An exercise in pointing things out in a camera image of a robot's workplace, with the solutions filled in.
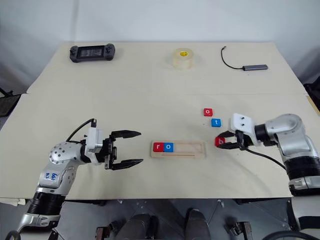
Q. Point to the dark bag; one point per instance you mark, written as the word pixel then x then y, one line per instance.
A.
pixel 313 87

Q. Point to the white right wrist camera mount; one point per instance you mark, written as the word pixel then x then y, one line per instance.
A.
pixel 242 122

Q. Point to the wooden letter tray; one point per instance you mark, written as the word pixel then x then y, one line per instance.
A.
pixel 190 150

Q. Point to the dark rounded shape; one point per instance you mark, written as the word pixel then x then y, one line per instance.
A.
pixel 198 225
pixel 137 227

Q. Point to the grey metal base plate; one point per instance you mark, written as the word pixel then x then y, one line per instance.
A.
pixel 170 212

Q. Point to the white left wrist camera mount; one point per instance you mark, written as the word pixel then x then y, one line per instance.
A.
pixel 93 140

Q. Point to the clear tape roll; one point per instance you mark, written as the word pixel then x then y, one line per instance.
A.
pixel 183 60

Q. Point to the blue letter o block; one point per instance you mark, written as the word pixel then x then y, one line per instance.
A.
pixel 169 147

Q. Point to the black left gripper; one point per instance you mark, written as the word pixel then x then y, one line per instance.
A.
pixel 108 152

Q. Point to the black folding stand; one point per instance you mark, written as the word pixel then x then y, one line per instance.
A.
pixel 7 102

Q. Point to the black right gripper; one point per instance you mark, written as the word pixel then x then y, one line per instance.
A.
pixel 243 141

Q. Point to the red letter o block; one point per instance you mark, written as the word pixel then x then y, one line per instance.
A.
pixel 208 112

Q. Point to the red letter r block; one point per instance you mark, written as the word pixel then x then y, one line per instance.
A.
pixel 158 147

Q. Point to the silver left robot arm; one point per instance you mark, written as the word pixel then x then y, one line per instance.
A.
pixel 60 160

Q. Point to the blue letter t block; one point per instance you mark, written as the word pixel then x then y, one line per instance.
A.
pixel 216 123

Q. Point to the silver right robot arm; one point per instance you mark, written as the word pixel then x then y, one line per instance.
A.
pixel 292 140

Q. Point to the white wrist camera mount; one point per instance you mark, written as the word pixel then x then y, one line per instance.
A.
pixel 93 140
pixel 242 122

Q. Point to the red letter b block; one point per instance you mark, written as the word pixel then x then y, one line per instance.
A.
pixel 219 141

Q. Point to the black handheld game controller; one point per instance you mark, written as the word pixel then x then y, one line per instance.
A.
pixel 92 52

